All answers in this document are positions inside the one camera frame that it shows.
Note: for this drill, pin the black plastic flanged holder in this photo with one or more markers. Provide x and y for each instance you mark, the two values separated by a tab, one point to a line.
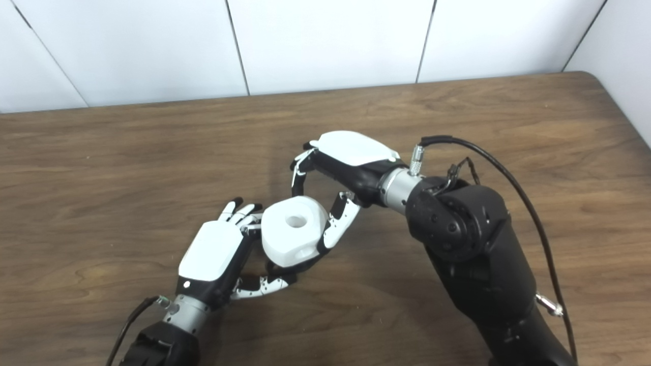
277	269

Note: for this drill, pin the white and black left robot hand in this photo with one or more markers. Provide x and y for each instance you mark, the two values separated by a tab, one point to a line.
211	251

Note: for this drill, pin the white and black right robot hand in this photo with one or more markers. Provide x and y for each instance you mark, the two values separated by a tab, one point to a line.
356	150

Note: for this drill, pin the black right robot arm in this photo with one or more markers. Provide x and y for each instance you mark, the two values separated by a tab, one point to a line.
478	254

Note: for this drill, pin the round white plastic piece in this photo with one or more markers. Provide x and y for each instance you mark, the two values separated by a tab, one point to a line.
285	239

